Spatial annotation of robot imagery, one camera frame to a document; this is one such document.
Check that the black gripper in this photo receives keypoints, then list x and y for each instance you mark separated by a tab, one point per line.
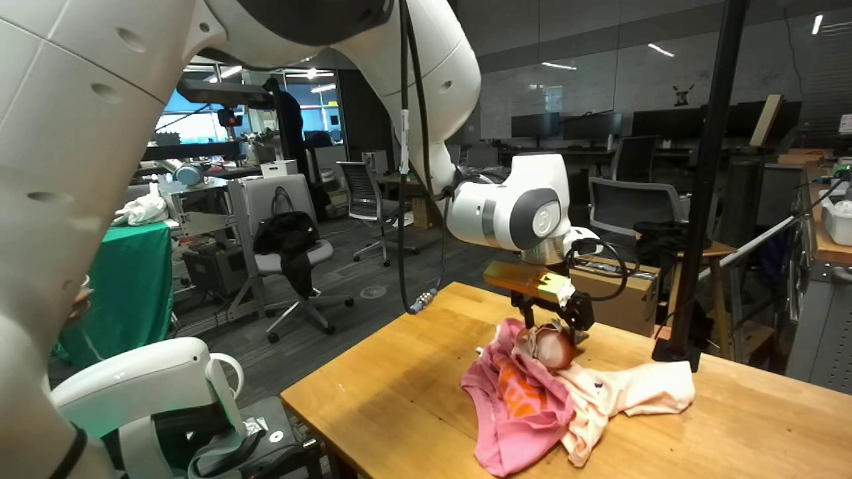
574	312

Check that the red plush radish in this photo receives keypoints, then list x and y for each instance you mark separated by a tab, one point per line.
552	346

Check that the peach t-shirt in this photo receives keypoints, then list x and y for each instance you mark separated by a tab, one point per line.
599	394

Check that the pink t-shirt orange print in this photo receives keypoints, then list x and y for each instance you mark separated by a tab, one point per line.
520	408

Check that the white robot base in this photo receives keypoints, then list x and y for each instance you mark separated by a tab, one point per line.
169	410

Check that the cardboard box on floor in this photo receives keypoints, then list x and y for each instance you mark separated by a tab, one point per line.
624	296

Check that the black metal pole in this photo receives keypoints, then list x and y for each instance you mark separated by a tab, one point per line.
708	156

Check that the grey mesh office chair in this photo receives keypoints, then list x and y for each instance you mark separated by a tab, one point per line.
619	207

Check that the black office chair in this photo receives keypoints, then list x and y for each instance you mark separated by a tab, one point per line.
294	240

